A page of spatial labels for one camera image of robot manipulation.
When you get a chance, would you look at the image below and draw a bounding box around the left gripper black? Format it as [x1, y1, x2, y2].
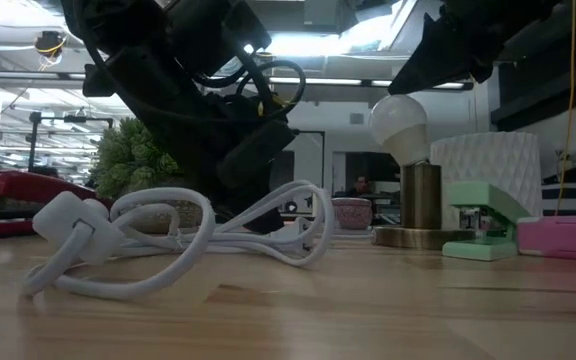
[186, 93, 299, 235]

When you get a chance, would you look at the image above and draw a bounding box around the green plant in grey pot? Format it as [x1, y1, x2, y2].
[89, 116, 205, 235]

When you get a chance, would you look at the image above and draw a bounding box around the white power cord with plug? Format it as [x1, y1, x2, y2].
[19, 179, 337, 302]

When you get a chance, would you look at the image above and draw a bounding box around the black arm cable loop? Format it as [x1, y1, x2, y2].
[187, 42, 308, 124]

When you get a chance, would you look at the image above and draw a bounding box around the black monitor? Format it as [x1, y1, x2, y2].
[345, 151, 402, 184]

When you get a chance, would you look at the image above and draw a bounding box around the long ceiling light bar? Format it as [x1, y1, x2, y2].
[0, 70, 475, 92]

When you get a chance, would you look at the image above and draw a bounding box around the pink stapler box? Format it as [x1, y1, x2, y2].
[516, 214, 576, 264]

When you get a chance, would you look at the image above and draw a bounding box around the black metal rig frame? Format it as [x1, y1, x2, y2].
[287, 128, 327, 187]
[27, 111, 116, 174]

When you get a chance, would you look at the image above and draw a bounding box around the red stapler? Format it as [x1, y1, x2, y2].
[0, 170, 115, 239]

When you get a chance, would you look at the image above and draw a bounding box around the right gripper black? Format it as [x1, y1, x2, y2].
[387, 0, 570, 97]

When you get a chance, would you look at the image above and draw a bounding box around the mint green stapler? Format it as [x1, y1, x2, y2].
[441, 180, 535, 263]

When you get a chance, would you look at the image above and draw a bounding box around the person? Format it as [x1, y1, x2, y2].
[349, 174, 375, 198]

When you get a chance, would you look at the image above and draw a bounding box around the black overhead camera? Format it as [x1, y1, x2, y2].
[33, 29, 68, 58]

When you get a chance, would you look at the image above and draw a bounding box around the white textured lampshade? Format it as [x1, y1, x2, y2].
[428, 131, 544, 232]

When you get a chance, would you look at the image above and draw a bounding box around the white light bulb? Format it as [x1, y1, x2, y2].
[367, 93, 431, 168]

